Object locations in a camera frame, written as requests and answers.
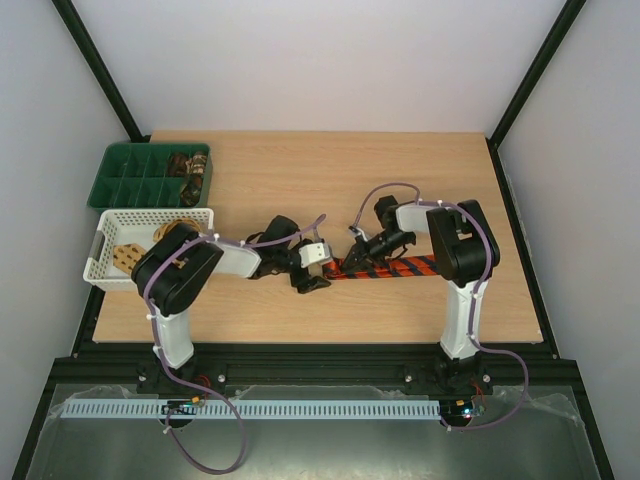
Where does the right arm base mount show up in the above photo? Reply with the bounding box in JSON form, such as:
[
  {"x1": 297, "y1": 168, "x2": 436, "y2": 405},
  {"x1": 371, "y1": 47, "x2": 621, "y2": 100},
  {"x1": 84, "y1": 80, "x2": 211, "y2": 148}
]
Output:
[{"x1": 403, "y1": 357, "x2": 492, "y2": 396}]

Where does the tan ringed tie in basket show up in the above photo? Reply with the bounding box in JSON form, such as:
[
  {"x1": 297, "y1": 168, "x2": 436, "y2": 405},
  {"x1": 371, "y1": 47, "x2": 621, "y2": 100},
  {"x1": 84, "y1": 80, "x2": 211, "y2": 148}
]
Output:
[{"x1": 153, "y1": 218, "x2": 202, "y2": 243}]

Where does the orange navy striped tie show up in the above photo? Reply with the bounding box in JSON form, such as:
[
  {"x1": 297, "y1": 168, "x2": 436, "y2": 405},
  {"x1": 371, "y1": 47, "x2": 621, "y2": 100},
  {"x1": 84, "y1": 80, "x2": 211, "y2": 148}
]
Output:
[{"x1": 322, "y1": 255, "x2": 438, "y2": 280}]

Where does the right black frame post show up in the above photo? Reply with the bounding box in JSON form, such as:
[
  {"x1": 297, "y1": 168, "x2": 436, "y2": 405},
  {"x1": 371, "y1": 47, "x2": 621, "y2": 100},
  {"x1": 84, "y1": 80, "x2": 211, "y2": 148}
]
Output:
[{"x1": 490, "y1": 0, "x2": 587, "y2": 143}]

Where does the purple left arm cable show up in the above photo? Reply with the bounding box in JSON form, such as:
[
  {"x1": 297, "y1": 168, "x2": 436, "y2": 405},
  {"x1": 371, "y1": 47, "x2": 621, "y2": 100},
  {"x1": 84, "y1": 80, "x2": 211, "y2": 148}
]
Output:
[{"x1": 142, "y1": 213, "x2": 327, "y2": 473}]

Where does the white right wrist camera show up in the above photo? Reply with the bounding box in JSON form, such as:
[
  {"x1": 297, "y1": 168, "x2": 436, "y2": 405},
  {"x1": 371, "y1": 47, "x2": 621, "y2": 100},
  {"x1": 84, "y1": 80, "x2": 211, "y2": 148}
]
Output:
[{"x1": 348, "y1": 225, "x2": 369, "y2": 241}]

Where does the light blue slotted cable duct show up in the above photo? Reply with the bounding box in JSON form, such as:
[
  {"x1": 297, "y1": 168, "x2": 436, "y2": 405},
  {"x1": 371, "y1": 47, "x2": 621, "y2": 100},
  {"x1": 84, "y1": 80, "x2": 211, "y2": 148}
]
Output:
[{"x1": 60, "y1": 399, "x2": 441, "y2": 421}]

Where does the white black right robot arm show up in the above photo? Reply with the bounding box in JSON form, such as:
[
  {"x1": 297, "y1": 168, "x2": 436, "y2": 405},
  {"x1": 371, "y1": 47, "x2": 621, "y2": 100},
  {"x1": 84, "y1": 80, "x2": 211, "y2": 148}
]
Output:
[{"x1": 340, "y1": 196, "x2": 500, "y2": 392}]

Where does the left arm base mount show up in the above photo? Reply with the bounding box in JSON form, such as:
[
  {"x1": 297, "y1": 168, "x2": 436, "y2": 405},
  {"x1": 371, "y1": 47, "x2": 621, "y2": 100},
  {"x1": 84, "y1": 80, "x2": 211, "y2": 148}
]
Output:
[{"x1": 135, "y1": 357, "x2": 229, "y2": 396}]

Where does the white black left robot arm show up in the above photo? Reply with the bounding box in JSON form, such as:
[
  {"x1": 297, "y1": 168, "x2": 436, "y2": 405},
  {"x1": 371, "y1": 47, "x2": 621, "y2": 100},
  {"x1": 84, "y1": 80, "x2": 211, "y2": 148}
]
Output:
[{"x1": 131, "y1": 214, "x2": 333, "y2": 369}]

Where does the tan patterned tie in basket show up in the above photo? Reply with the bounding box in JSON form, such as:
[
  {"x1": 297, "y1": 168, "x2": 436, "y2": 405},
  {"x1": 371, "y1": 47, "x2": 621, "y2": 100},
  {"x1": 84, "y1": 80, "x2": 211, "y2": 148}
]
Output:
[{"x1": 112, "y1": 243, "x2": 147, "y2": 276}]

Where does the black frame post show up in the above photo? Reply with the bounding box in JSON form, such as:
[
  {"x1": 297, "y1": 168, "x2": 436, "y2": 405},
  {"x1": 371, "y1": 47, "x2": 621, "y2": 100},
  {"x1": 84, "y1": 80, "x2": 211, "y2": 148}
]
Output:
[
  {"x1": 52, "y1": 0, "x2": 150, "y2": 143},
  {"x1": 490, "y1": 0, "x2": 587, "y2": 143}
]

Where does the rolled brown patterned tie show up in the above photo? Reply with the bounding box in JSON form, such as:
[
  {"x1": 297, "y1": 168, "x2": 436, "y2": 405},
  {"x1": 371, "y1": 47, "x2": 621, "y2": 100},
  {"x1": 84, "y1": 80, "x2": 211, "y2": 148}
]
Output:
[{"x1": 166, "y1": 152, "x2": 190, "y2": 177}]

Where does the rolled beige patterned tie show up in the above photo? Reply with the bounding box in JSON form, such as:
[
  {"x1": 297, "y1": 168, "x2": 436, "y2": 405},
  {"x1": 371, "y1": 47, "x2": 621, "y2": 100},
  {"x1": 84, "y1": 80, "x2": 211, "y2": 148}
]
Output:
[{"x1": 187, "y1": 152, "x2": 208, "y2": 177}]

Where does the white perforated plastic basket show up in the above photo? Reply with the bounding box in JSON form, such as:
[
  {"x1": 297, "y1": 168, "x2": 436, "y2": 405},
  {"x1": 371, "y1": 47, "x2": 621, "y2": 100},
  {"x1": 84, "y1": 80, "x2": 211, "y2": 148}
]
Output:
[{"x1": 83, "y1": 208, "x2": 214, "y2": 292}]

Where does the left black frame post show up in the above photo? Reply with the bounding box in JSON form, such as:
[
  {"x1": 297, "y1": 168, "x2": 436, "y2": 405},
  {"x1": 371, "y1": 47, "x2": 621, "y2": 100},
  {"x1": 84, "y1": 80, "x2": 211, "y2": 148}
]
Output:
[{"x1": 52, "y1": 0, "x2": 150, "y2": 143}]

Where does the green divided storage tray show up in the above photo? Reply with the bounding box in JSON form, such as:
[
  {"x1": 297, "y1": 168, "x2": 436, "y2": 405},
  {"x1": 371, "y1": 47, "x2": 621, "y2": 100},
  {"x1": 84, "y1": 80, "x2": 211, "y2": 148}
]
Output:
[{"x1": 87, "y1": 142, "x2": 213, "y2": 212}]

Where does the black aluminium frame rail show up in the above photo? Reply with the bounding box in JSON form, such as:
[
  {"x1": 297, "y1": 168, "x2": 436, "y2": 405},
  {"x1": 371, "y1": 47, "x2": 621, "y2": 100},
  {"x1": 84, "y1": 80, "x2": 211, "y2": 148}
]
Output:
[{"x1": 45, "y1": 343, "x2": 585, "y2": 397}]

